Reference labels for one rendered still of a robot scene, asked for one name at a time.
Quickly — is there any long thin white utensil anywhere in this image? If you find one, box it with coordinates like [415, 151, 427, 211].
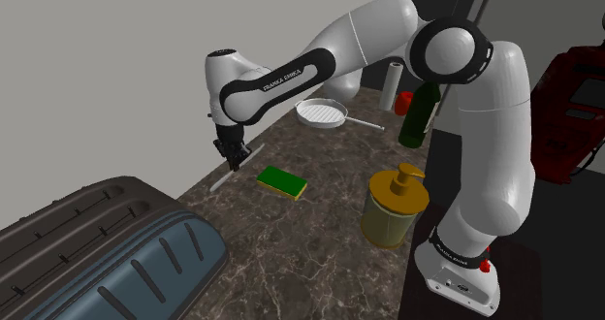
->
[209, 143, 266, 193]

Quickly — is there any green and yellow sponge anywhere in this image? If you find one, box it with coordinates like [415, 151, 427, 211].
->
[256, 165, 309, 202]

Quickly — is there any white grill pan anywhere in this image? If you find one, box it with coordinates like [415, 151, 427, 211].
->
[295, 97, 386, 133]

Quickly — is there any white paper towel roll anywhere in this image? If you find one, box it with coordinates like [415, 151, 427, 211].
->
[377, 61, 405, 112]

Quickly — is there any yellow soap dispenser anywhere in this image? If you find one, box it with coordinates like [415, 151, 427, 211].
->
[360, 162, 430, 250]

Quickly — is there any small red cup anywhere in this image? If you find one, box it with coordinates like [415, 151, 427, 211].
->
[394, 90, 415, 117]

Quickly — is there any large grey and blue toaster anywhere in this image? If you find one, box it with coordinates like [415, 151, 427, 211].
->
[0, 176, 231, 320]

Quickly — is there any dark green bottle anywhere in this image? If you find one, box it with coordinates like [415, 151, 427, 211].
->
[398, 80, 442, 149]

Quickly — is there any dark robot stand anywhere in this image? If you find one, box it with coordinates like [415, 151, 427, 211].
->
[398, 128, 605, 320]

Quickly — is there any dark red appliance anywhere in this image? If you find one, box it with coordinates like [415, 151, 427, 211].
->
[529, 45, 605, 186]

